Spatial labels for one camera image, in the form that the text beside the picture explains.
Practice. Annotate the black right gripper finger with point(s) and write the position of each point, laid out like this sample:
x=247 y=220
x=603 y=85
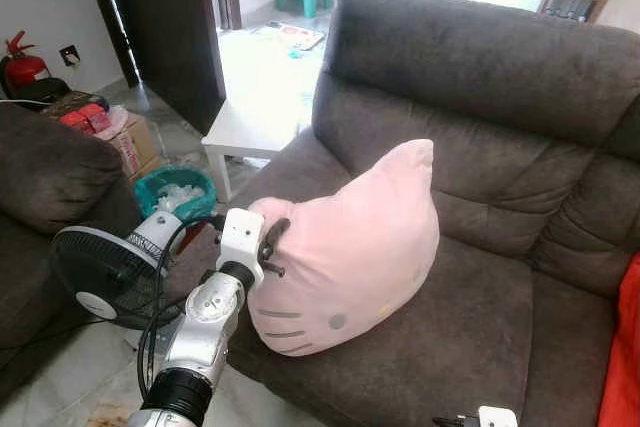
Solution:
x=440 y=420

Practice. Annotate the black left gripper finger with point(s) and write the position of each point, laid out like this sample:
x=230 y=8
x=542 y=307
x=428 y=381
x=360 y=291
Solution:
x=273 y=269
x=277 y=230

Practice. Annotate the pink cat face pillow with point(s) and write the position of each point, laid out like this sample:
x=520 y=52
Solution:
x=350 y=247

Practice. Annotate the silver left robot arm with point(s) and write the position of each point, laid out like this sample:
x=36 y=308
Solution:
x=205 y=327

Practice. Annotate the red pillow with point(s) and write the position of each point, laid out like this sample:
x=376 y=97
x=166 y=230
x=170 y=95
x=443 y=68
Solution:
x=625 y=347

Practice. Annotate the dark brown fabric sofa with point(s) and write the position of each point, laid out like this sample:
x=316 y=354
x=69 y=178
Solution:
x=500 y=147

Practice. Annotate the white low table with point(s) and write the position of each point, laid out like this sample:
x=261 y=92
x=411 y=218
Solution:
x=260 y=107

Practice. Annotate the teal waste basket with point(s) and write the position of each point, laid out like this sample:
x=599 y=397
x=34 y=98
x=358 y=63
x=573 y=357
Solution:
x=150 y=187

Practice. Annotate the black electric fan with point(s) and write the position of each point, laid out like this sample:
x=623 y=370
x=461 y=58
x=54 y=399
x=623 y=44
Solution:
x=100 y=267

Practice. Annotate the cardboard box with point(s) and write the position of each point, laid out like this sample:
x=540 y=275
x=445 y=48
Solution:
x=135 y=142

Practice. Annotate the colourful picture book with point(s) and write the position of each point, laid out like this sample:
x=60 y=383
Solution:
x=290 y=35

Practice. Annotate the dark brown armchair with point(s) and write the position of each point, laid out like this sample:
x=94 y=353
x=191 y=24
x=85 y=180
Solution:
x=50 y=177

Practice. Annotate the dark wooden door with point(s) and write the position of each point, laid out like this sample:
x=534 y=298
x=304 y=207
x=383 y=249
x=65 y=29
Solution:
x=170 y=27

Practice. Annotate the black bag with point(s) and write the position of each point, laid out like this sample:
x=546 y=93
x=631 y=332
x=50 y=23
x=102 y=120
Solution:
x=40 y=92

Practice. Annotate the red fire extinguisher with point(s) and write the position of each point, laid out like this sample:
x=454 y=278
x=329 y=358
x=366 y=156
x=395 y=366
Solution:
x=22 y=62

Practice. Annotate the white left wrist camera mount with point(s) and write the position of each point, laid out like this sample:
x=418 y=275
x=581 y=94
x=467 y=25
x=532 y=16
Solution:
x=240 y=237

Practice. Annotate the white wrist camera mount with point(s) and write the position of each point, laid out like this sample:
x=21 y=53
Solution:
x=240 y=237
x=497 y=417

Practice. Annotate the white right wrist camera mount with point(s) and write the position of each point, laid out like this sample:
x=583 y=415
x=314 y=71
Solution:
x=497 y=417

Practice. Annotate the black wall socket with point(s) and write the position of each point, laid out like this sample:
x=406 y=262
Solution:
x=70 y=54

